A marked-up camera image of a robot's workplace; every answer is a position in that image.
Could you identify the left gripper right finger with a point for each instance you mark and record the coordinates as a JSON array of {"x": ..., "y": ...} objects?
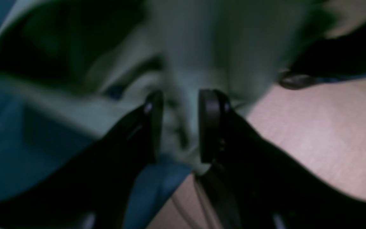
[{"x": 261, "y": 186}]

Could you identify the blue table cloth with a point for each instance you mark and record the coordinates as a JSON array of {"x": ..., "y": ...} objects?
[{"x": 51, "y": 141}]

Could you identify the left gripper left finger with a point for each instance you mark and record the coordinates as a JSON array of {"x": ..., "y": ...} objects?
[{"x": 96, "y": 181}]

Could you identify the sage green T-shirt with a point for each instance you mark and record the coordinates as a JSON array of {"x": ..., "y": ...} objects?
[{"x": 91, "y": 61}]

